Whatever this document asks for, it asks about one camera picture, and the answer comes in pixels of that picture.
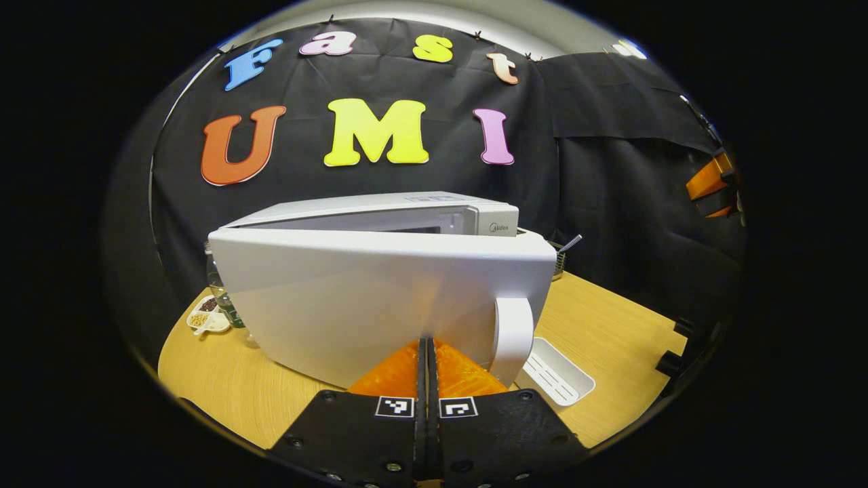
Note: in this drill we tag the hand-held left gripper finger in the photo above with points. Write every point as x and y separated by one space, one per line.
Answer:
422 379
432 434

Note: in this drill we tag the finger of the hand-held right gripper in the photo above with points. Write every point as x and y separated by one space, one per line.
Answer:
708 177
723 211

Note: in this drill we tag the white microwave oven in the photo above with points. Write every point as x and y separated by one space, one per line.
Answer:
352 298

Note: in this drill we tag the white rectangular plastic container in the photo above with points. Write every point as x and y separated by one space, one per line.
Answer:
556 379

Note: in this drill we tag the ceiling light panel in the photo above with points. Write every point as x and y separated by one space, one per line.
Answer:
629 49

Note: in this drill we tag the clear plastic water bottle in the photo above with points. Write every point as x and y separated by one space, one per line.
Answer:
227 305

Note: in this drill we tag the white divided dish of beans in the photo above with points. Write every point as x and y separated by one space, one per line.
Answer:
203 317

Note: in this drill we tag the black table edge bracket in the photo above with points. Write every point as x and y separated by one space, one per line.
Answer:
671 364

